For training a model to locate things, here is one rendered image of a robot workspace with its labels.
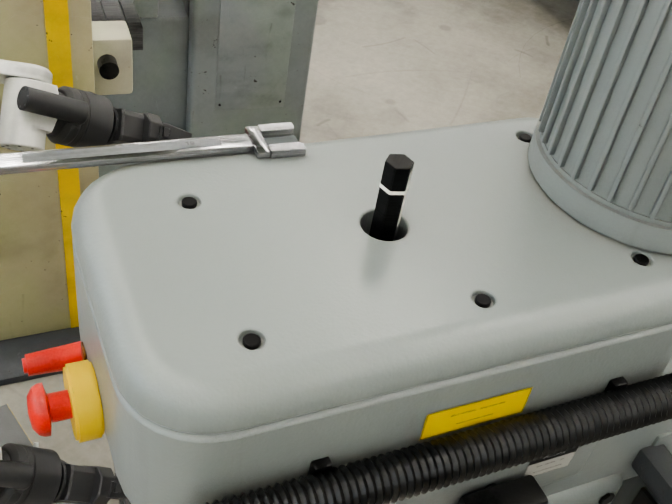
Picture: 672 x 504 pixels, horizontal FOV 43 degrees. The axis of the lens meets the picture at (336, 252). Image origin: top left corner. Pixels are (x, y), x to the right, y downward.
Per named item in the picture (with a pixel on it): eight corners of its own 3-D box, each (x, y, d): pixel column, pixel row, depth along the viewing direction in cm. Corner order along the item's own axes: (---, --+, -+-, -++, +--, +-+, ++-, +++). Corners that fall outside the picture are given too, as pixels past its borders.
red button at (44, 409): (34, 450, 63) (29, 416, 61) (26, 409, 66) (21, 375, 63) (80, 439, 65) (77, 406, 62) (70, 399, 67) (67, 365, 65)
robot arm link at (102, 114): (115, 166, 144) (49, 152, 135) (121, 109, 144) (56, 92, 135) (160, 163, 135) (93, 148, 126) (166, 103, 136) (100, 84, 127)
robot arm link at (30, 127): (56, 159, 134) (-15, 145, 125) (63, 92, 134) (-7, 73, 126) (95, 156, 126) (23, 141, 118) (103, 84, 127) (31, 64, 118)
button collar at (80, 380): (79, 459, 65) (75, 409, 61) (65, 398, 69) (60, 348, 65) (106, 452, 65) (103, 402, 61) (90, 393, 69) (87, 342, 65)
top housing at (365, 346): (137, 570, 59) (135, 426, 48) (68, 307, 76) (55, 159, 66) (663, 412, 77) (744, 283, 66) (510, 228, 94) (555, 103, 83)
